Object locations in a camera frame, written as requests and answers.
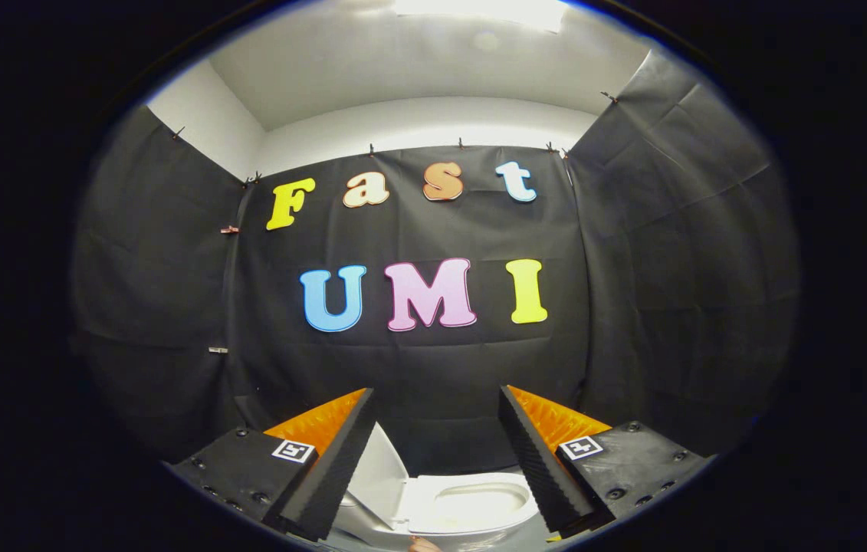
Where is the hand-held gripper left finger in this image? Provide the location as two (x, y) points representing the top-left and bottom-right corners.
(165, 387), (377, 543)

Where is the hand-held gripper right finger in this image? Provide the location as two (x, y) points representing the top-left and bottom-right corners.
(498, 385), (712, 540)

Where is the white toilet lid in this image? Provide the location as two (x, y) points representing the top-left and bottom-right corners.
(345, 422), (412, 531)

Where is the white ceramic toilet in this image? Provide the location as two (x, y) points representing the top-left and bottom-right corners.
(332, 469), (543, 551)

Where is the black backdrop cloth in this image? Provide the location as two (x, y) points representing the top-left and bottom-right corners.
(69, 48), (800, 476)

